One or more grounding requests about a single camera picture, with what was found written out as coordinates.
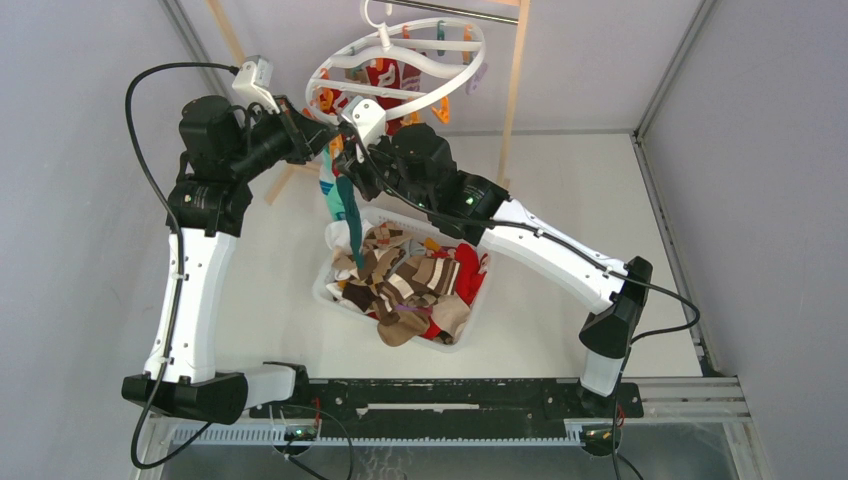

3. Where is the wooden hanger rack frame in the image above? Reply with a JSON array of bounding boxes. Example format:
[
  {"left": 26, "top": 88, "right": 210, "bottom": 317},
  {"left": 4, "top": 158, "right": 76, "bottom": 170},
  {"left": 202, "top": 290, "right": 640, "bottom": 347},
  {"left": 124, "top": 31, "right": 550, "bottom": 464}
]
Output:
[{"left": 205, "top": 0, "right": 532, "bottom": 187}]

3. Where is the metal rack rod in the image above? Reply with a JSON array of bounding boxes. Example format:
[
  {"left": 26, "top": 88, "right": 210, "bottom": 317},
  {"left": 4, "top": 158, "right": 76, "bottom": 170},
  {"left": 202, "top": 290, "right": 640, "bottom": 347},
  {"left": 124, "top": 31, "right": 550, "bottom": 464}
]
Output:
[{"left": 378, "top": 0, "right": 519, "bottom": 26}]

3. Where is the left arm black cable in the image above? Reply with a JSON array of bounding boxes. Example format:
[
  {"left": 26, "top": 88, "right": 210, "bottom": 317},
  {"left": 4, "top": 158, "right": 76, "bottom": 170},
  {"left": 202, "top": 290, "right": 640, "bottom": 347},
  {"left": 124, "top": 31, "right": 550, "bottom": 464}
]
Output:
[{"left": 124, "top": 62, "right": 241, "bottom": 472}]

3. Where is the mint green sock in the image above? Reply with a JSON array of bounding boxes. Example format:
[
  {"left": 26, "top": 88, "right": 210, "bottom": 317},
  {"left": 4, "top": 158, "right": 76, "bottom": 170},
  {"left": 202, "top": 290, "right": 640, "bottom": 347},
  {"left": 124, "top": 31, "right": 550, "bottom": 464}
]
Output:
[{"left": 319, "top": 147, "right": 345, "bottom": 221}]

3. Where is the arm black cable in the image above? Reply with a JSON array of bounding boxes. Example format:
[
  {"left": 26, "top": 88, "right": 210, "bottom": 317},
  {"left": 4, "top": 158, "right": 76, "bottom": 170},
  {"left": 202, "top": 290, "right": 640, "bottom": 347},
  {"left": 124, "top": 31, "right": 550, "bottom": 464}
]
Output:
[
  {"left": 344, "top": 125, "right": 702, "bottom": 480},
  {"left": 124, "top": 62, "right": 241, "bottom": 472}
]

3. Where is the tan brown sock in basket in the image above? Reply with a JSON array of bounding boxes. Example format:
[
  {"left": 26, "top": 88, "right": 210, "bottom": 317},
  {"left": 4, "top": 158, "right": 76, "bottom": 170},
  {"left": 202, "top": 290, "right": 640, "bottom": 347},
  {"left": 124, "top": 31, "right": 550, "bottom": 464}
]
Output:
[{"left": 372, "top": 301, "right": 432, "bottom": 347}]

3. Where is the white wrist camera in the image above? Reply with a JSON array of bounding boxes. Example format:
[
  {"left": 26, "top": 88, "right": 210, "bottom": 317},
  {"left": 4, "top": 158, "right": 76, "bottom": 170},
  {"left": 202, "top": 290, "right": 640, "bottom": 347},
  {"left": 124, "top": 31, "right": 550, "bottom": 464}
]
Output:
[
  {"left": 232, "top": 55, "right": 281, "bottom": 114},
  {"left": 339, "top": 96, "right": 387, "bottom": 147}
]

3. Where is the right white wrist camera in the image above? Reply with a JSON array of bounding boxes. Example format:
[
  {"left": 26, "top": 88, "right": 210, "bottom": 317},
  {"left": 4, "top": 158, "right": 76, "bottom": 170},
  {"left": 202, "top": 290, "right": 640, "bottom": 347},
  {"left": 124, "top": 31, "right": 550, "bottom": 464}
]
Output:
[{"left": 339, "top": 96, "right": 387, "bottom": 147}]

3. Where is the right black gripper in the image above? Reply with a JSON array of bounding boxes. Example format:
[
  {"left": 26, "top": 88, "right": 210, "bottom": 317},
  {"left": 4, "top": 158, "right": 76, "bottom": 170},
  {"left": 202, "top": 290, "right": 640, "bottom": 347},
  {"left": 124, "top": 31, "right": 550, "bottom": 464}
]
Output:
[{"left": 339, "top": 127, "right": 435, "bottom": 212}]

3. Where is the brown striped socks pile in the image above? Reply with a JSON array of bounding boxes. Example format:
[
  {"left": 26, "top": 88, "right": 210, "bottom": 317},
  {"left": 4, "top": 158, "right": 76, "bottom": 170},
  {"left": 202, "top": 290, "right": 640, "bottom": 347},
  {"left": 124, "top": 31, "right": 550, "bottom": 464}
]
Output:
[{"left": 331, "top": 223, "right": 473, "bottom": 346}]

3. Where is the white round clip hanger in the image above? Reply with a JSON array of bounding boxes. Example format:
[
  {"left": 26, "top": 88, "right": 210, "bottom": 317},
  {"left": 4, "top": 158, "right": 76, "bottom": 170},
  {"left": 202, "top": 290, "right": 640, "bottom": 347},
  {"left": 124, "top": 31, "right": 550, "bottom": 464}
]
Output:
[{"left": 305, "top": 1, "right": 487, "bottom": 126}]

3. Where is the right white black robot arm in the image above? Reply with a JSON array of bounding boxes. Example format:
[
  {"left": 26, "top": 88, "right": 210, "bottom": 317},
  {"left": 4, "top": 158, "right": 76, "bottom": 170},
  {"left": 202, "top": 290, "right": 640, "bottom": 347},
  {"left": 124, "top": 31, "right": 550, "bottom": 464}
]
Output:
[{"left": 334, "top": 122, "right": 653, "bottom": 416}]

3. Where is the white sock in basket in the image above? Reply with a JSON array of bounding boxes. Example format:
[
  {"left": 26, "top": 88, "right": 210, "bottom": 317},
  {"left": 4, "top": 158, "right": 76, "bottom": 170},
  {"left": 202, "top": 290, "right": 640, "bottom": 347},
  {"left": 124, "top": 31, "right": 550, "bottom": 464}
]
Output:
[{"left": 324, "top": 220, "right": 363, "bottom": 254}]

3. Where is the translucent white laundry basket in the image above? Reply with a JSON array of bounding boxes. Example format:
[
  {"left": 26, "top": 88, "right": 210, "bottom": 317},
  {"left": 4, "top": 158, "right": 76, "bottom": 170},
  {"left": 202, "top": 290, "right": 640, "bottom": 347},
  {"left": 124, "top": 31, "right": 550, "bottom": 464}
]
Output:
[{"left": 311, "top": 206, "right": 497, "bottom": 353}]

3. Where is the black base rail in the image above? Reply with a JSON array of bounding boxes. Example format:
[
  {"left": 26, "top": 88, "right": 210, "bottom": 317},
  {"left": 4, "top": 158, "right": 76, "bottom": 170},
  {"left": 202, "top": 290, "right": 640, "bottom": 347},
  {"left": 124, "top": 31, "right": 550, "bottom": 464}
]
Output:
[{"left": 247, "top": 378, "right": 645, "bottom": 441}]

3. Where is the red garment in basket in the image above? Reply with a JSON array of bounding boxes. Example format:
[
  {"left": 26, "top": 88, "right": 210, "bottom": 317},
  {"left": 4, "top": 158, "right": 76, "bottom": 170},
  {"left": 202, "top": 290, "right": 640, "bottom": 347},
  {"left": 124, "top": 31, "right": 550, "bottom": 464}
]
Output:
[{"left": 454, "top": 243, "right": 490, "bottom": 306}]

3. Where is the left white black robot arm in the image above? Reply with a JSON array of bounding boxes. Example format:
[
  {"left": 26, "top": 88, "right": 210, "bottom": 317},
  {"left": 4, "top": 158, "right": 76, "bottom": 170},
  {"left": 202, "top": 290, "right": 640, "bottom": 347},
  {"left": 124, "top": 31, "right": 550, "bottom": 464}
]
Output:
[{"left": 121, "top": 95, "right": 332, "bottom": 425}]

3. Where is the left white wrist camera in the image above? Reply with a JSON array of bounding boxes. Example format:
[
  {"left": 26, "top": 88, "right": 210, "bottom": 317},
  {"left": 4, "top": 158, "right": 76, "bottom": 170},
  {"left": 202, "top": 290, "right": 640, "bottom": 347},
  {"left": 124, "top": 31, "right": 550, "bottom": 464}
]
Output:
[{"left": 232, "top": 55, "right": 281, "bottom": 114}]

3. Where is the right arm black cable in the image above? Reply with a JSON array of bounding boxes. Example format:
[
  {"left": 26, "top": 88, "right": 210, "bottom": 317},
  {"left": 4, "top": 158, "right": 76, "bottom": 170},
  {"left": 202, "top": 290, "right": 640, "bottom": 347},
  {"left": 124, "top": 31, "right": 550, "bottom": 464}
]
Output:
[{"left": 344, "top": 125, "right": 702, "bottom": 480}]

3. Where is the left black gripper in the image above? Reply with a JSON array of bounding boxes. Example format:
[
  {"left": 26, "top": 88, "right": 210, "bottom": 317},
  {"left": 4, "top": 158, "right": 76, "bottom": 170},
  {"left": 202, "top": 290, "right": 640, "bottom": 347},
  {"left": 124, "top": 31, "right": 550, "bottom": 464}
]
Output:
[{"left": 227, "top": 95, "right": 339, "bottom": 183}]

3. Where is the red white striped hanging sock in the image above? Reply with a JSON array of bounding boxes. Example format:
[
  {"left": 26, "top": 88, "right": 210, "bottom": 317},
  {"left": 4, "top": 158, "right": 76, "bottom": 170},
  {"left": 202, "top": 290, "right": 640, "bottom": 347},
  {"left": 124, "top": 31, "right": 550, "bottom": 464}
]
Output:
[{"left": 333, "top": 59, "right": 421, "bottom": 136}]

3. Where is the dark teal patterned sock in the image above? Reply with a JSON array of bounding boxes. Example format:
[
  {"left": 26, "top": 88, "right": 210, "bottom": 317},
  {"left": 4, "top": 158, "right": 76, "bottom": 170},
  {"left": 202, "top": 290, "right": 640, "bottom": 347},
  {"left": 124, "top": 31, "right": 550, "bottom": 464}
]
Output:
[{"left": 336, "top": 175, "right": 365, "bottom": 269}]

